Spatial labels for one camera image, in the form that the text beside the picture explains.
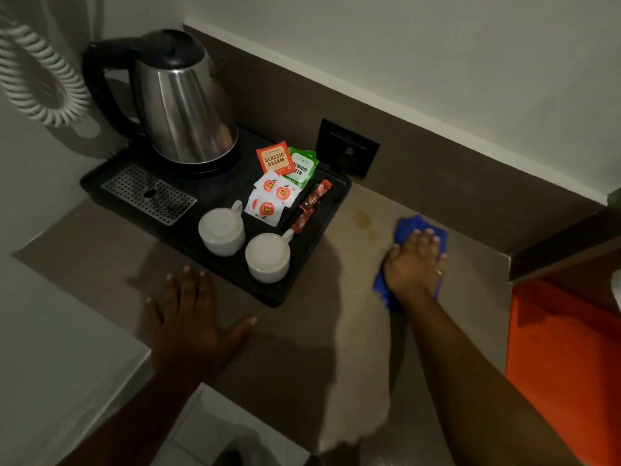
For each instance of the person's right hand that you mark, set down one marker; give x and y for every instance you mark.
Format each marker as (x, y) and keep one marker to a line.
(412, 269)

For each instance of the stainless steel electric kettle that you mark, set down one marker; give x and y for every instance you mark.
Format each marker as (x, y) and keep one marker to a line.
(179, 106)

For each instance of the perforated metal drip grate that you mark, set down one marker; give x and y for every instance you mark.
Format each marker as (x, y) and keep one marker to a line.
(148, 194)

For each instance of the black kettle base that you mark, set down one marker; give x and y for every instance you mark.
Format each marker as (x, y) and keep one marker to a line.
(213, 164)

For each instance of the person's left middle finger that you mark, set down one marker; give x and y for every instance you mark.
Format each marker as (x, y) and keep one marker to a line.
(188, 286)

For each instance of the person's right forearm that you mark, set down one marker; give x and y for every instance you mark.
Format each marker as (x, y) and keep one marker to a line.
(475, 393)

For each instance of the white sachet with orange circle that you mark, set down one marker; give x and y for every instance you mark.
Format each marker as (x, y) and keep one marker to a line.
(266, 183)
(264, 208)
(286, 192)

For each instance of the black plastic tray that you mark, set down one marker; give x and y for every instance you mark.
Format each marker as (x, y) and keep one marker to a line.
(218, 194)

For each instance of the green tea bag packet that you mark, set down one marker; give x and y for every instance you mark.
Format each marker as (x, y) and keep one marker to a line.
(304, 167)

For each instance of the person's left thumb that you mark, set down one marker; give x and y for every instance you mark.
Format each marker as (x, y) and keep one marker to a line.
(240, 330)

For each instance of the orange tea bag packet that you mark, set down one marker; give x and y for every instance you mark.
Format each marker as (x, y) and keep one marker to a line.
(275, 158)

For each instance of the person's left hand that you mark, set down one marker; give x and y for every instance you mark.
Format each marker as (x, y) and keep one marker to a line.
(187, 334)

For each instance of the black wall socket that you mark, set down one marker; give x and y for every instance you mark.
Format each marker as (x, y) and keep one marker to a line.
(347, 147)

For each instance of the blue cleaning cloth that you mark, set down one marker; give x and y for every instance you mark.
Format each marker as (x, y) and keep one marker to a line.
(405, 227)

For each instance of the person's left forearm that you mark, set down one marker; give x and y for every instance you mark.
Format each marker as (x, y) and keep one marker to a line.
(140, 427)

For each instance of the person's right fingers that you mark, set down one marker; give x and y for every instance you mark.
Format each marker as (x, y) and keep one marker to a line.
(422, 242)

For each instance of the red coffee stick sachet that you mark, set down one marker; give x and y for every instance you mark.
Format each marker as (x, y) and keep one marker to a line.
(318, 193)
(301, 219)

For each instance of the person's left little finger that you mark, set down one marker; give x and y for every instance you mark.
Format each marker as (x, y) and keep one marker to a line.
(153, 315)

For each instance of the white ceramic cup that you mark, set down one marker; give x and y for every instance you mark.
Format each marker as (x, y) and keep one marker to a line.
(222, 231)
(268, 258)

